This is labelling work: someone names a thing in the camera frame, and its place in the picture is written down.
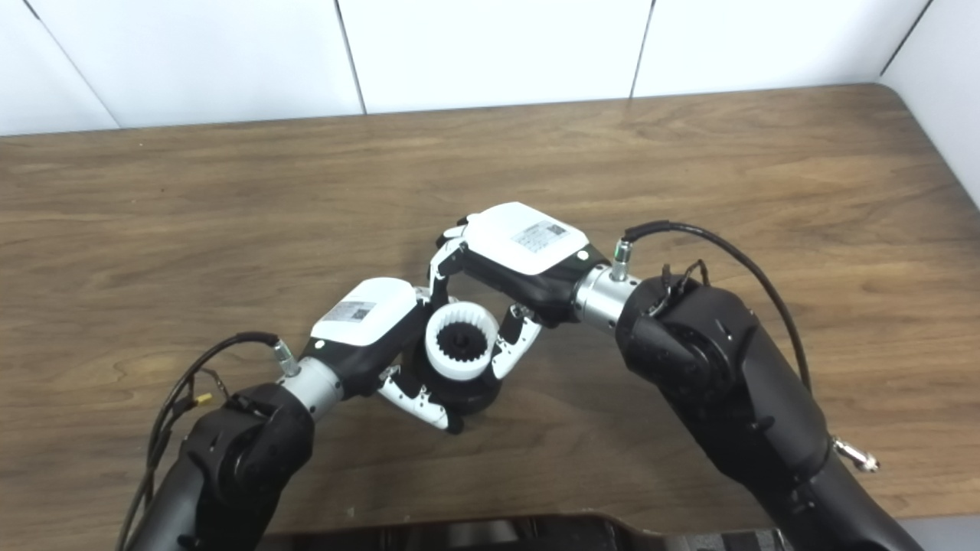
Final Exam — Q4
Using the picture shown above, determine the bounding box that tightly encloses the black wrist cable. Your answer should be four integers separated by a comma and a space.
115, 331, 301, 551
610, 220, 880, 472

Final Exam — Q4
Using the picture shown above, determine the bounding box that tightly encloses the black robot torso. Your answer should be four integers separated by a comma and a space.
260, 514, 789, 551

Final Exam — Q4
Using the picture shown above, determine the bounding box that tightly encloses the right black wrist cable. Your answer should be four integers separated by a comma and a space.
610, 220, 880, 472

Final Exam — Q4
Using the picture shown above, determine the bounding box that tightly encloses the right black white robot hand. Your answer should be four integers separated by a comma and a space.
429, 202, 590, 381

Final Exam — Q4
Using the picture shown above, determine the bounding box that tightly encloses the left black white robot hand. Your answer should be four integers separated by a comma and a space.
300, 277, 464, 435

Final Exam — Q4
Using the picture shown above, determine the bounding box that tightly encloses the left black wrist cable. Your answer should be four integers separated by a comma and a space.
115, 331, 301, 551

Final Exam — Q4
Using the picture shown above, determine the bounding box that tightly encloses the round black plastic part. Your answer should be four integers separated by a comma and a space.
413, 321, 506, 416

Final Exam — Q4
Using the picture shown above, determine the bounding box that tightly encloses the white toothed plastic ring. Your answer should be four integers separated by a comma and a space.
424, 301, 498, 382

